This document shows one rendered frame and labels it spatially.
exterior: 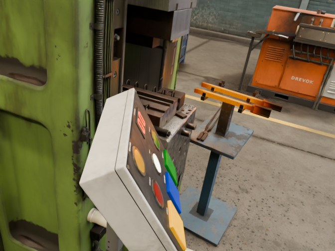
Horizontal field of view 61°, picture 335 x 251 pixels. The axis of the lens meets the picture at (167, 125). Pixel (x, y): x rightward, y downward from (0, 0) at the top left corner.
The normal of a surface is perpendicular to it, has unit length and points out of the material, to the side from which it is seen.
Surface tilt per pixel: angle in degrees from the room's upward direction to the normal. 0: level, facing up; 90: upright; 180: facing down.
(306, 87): 90
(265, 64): 90
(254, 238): 0
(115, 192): 90
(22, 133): 90
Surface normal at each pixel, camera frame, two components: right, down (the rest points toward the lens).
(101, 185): 0.06, 0.48
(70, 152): -0.36, 0.40
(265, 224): 0.13, -0.87
